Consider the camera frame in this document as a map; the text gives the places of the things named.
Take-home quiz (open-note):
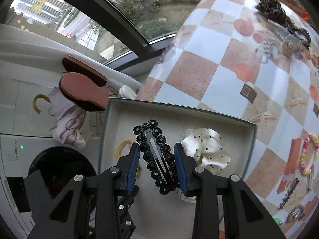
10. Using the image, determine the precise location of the pink sole slipper rear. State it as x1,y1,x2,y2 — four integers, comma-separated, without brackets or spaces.
62,54,108,87

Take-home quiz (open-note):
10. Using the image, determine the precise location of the brown oval barrette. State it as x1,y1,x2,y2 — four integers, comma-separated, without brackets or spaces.
286,205,304,223

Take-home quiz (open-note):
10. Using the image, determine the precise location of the black flower hair clip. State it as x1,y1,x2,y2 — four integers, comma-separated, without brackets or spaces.
133,119,179,195

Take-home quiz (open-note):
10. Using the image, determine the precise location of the white polka dot scrunchie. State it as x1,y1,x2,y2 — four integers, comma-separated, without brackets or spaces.
177,127,231,204

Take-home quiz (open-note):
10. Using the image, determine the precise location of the pink white cloth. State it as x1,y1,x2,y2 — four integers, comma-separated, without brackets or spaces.
49,87,86,149

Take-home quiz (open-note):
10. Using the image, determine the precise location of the grey shallow tray box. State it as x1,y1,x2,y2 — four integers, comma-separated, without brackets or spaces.
97,97,257,239

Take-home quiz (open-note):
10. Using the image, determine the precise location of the checkered tablecloth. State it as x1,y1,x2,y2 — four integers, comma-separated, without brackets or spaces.
138,0,318,238

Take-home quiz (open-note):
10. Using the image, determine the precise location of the pink yellow bead bracelet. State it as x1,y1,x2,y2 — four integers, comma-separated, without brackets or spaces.
299,133,319,176

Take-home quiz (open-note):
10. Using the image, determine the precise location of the yellow plastic hook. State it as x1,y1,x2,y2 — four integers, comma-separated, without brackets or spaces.
32,94,51,114

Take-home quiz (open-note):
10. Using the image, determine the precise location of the rhinestone letter hair clip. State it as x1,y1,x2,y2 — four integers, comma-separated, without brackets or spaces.
277,177,300,210

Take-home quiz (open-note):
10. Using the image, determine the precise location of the clear large hair claw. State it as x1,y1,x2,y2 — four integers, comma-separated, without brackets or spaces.
258,17,308,59

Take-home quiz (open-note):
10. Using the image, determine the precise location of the white washing machine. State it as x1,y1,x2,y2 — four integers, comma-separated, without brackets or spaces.
0,74,110,239

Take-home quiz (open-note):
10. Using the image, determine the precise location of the yellow hair tie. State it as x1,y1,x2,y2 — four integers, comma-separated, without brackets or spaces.
113,138,142,179

